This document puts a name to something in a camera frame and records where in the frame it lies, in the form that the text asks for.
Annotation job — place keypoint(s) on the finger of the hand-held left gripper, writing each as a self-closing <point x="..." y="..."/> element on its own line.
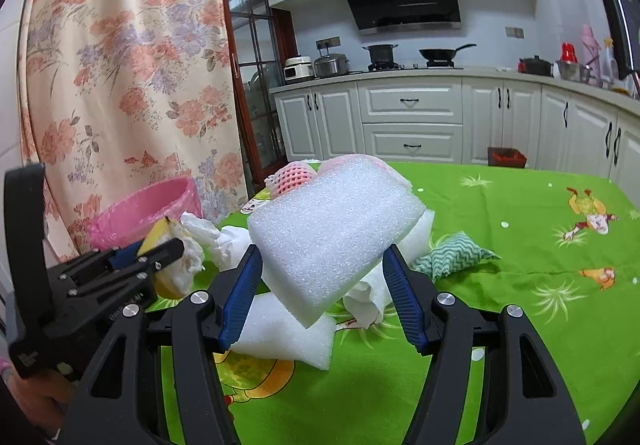
<point x="125" y="252"/>
<point x="160" y="257"/>

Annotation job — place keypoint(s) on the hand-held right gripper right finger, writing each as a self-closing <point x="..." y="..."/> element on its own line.
<point x="400" y="295"/>

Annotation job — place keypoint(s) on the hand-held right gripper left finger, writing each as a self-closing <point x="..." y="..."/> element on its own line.
<point x="240" y="295"/>

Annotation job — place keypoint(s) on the yellow fruit peel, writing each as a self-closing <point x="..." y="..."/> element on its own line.
<point x="155" y="237"/>

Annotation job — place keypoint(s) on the pink bin with pink bag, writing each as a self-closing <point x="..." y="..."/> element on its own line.
<point x="125" y="215"/>

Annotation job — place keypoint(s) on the large white foam block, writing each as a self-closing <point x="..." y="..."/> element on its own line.
<point x="330" y="235"/>

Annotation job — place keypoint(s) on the person's left hand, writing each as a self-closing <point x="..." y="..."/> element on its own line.
<point x="42" y="392"/>

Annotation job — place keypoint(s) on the crushed white paper cup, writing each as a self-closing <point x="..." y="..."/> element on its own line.
<point x="367" y="300"/>

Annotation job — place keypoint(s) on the crumpled white tissue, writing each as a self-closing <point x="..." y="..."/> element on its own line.
<point x="220" y="240"/>

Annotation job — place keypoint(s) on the green chevron cloth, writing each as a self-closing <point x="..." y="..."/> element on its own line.
<point x="455" y="257"/>

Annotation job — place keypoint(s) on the green cartoon tablecloth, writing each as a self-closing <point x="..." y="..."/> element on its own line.
<point x="500" y="350"/>

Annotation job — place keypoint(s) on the red floor bin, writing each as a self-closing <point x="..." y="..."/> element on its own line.
<point x="506" y="157"/>

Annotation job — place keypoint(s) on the floral curtain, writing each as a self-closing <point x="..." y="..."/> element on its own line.
<point x="125" y="75"/>

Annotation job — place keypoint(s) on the white lower kitchen cabinets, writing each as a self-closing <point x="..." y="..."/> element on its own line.
<point x="410" y="115"/>

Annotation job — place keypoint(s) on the brown glass door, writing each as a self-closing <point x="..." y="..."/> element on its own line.
<point x="250" y="75"/>

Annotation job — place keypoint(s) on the white rice cooker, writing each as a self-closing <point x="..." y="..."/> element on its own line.
<point x="298" y="69"/>

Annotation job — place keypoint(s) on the black cooking pot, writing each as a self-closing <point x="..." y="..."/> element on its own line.
<point x="380" y="56"/>

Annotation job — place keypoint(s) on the silver pressure cooker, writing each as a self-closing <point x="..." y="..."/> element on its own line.
<point x="331" y="65"/>

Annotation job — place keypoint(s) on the black frying pan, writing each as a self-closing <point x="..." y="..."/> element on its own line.
<point x="440" y="55"/>

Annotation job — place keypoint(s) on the red and black pot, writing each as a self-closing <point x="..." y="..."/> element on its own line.
<point x="535" y="66"/>

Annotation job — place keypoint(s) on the steel bowl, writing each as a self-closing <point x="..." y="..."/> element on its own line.
<point x="572" y="71"/>

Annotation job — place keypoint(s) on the yellow and white bottle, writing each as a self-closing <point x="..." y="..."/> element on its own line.
<point x="610" y="57"/>

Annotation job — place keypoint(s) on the grey wall socket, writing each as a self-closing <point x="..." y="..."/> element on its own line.
<point x="328" y="43"/>
<point x="513" y="31"/>

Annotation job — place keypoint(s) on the black window frame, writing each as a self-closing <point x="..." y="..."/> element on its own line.
<point x="607" y="0"/>

